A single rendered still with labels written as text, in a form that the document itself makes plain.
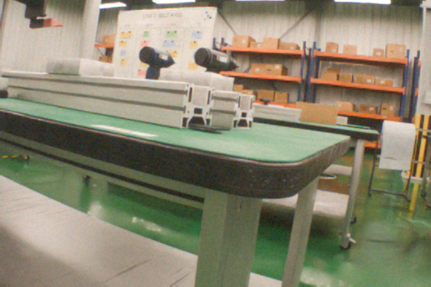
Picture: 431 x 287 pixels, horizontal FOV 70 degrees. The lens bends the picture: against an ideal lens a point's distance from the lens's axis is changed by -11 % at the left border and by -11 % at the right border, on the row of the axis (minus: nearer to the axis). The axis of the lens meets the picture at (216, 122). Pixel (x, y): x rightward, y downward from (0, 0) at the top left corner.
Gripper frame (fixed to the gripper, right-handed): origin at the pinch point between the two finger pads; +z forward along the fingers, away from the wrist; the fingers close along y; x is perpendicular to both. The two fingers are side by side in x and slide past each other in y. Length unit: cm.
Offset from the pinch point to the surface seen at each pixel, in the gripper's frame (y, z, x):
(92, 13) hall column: 234, 652, 527
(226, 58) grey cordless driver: -7, 41, -31
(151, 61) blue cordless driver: -8.0, 38.2, -5.9
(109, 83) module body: -19.6, -0.4, -17.3
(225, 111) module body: -24.1, 13.7, -39.9
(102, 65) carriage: -14.2, 7.9, -8.8
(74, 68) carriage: -15.6, 1.6, -4.8
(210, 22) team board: 85, 307, 70
